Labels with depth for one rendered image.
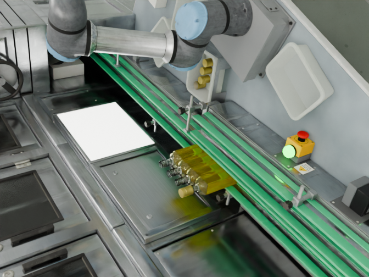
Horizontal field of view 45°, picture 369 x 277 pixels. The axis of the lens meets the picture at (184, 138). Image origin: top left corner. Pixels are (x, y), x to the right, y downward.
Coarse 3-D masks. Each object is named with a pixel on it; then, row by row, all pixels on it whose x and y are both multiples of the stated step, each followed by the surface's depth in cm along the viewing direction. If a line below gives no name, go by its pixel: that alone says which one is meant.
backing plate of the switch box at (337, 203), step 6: (336, 198) 140; (336, 204) 138; (342, 204) 138; (342, 210) 136; (348, 210) 136; (348, 216) 134; (354, 216) 135; (366, 216) 135; (354, 222) 132; (360, 222) 133
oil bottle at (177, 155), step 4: (196, 144) 179; (184, 148) 176; (188, 148) 176; (192, 148) 176; (196, 148) 176; (200, 148) 177; (172, 152) 173; (176, 152) 173; (180, 152) 173; (184, 152) 173; (188, 152) 174; (192, 152) 174; (196, 152) 174; (200, 152) 175; (172, 156) 172; (176, 156) 171; (180, 156) 171; (184, 156) 172; (188, 156) 172; (172, 160) 171; (176, 160) 170; (180, 160) 171; (176, 164) 171
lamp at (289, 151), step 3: (285, 147) 153; (288, 147) 152; (291, 147) 152; (294, 147) 152; (285, 150) 152; (288, 150) 151; (291, 150) 151; (294, 150) 152; (285, 153) 153; (288, 153) 152; (291, 153) 151; (294, 153) 152; (285, 156) 154; (288, 156) 152; (291, 156) 152; (294, 156) 153
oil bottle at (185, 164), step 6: (192, 156) 172; (198, 156) 173; (204, 156) 173; (180, 162) 169; (186, 162) 169; (192, 162) 169; (198, 162) 170; (204, 162) 171; (180, 168) 168; (186, 168) 167; (180, 174) 169
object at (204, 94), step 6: (204, 54) 192; (210, 54) 177; (216, 60) 177; (198, 66) 194; (192, 72) 194; (198, 72) 195; (192, 78) 196; (210, 78) 193; (186, 84) 197; (192, 84) 197; (210, 84) 182; (192, 90) 196; (198, 90) 196; (204, 90) 196; (210, 90) 183; (198, 96) 192; (204, 96) 192; (210, 96) 185; (204, 102) 188
